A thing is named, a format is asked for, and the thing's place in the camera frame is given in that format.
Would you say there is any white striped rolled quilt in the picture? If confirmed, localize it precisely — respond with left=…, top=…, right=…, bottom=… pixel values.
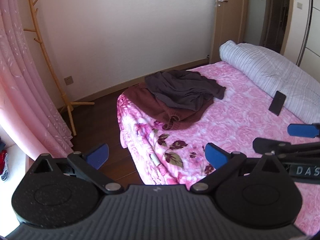
left=219, top=40, right=320, bottom=128

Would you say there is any maroon knit sweater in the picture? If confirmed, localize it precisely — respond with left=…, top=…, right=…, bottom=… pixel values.
left=124, top=82, right=214, bottom=130

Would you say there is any dark brown shirt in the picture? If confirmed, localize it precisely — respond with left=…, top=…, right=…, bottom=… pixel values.
left=144, top=70, right=227, bottom=112

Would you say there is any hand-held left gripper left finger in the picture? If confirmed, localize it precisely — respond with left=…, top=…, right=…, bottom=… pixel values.
left=31, top=143, right=125, bottom=195

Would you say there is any wooden door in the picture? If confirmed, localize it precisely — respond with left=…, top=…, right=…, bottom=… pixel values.
left=210, top=0, right=250, bottom=64

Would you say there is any pink floral blanket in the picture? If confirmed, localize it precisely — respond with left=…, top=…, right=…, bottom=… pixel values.
left=117, top=60, right=320, bottom=237

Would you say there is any white wardrobe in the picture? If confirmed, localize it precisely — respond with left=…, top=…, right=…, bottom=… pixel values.
left=296, top=0, right=320, bottom=80

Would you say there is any black phone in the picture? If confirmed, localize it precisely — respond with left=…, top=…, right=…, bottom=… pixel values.
left=269, top=91, right=287, bottom=116

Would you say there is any red cloth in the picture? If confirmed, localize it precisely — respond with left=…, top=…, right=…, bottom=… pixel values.
left=0, top=149, right=8, bottom=175

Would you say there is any wooden coat rack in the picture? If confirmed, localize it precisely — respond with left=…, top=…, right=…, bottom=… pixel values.
left=22, top=0, right=95, bottom=136

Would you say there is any pink curtain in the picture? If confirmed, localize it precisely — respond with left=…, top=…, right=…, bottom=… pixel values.
left=0, top=0, right=74, bottom=160

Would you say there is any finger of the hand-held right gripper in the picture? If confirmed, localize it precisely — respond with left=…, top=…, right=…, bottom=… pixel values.
left=287, top=123, right=320, bottom=139
left=252, top=137, right=320, bottom=157

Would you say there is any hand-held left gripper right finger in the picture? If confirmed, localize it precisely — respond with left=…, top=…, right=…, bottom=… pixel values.
left=190, top=142, right=289, bottom=194

